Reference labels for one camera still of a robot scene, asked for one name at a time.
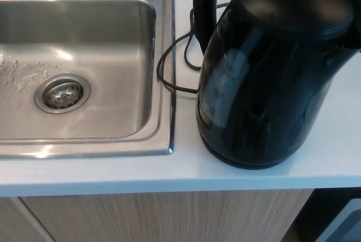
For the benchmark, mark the built-in kitchen appliance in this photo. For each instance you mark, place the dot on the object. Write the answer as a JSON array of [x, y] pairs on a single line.
[[332, 213]]

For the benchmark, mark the black round container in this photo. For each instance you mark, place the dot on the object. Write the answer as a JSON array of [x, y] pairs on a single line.
[[356, 13]]

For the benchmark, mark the metal sink drain strainer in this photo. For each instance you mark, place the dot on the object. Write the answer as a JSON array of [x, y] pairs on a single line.
[[62, 93]]

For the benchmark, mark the black electric kettle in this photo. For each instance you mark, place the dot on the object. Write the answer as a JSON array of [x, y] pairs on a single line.
[[268, 84]]

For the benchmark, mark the black kettle base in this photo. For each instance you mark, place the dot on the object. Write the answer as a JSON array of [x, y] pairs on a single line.
[[248, 165]]

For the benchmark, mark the stainless steel sink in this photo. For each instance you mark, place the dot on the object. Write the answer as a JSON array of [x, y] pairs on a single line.
[[98, 41]]

